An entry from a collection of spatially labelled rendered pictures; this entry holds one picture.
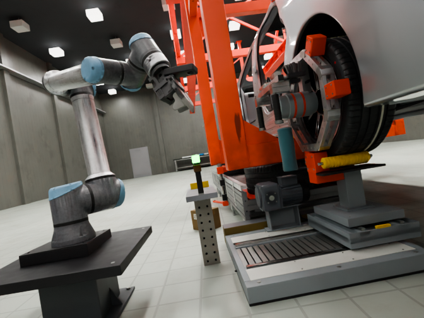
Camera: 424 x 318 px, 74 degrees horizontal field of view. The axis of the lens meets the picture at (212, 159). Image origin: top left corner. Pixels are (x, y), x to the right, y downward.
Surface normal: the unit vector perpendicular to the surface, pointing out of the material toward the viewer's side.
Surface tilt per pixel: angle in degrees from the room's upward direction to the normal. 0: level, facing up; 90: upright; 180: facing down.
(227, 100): 90
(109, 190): 81
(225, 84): 90
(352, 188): 90
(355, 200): 90
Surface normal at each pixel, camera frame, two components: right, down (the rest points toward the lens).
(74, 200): 0.69, -0.16
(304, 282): 0.07, 0.00
